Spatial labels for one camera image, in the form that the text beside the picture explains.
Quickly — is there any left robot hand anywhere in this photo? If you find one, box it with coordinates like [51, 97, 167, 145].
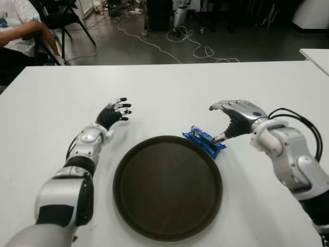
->
[95, 97, 132, 131]

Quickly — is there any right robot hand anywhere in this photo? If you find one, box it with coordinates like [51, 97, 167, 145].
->
[208, 99, 268, 143]

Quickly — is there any blue Oreo cookie package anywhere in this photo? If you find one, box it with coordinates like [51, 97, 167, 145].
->
[182, 125, 227, 160]

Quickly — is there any white side table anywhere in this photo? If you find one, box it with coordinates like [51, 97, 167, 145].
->
[299, 48, 329, 77]

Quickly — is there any round dark brown tray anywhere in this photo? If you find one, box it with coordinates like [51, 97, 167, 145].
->
[113, 135, 223, 244]

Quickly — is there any person with bare leg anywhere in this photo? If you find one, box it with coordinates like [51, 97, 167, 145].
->
[38, 22, 66, 66]

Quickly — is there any metal folding stand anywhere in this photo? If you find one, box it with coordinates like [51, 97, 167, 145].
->
[261, 2, 280, 27]

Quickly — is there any black chair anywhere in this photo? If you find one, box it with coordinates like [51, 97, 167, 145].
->
[28, 0, 97, 62]

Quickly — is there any black wheeled stand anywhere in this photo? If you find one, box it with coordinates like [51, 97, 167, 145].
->
[190, 0, 237, 33]

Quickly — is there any white panel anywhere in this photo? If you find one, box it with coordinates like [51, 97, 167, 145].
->
[78, 0, 95, 19]

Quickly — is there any black cabinet on casters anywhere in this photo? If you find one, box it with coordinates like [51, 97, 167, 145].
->
[143, 0, 175, 36]

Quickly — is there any silver robot leg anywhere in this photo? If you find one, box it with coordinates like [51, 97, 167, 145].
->
[173, 0, 191, 33]

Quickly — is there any white cabinet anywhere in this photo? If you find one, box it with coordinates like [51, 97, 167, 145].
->
[291, 0, 329, 33]

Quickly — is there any seated person in white shirt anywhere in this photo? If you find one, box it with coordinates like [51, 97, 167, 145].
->
[0, 0, 49, 87]

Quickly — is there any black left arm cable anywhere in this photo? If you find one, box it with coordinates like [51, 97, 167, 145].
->
[65, 135, 81, 161]

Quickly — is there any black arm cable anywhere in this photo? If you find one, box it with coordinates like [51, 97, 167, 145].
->
[65, 135, 81, 161]
[267, 108, 324, 163]

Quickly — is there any grey floor cable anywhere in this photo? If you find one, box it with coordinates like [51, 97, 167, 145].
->
[65, 46, 99, 62]

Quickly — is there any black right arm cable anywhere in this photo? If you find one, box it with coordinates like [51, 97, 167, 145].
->
[267, 108, 324, 163]

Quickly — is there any coiled white floor cable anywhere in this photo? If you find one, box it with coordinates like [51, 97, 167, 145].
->
[166, 25, 241, 63]

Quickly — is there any long white floor cable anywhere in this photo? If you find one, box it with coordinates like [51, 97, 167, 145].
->
[117, 15, 182, 64]

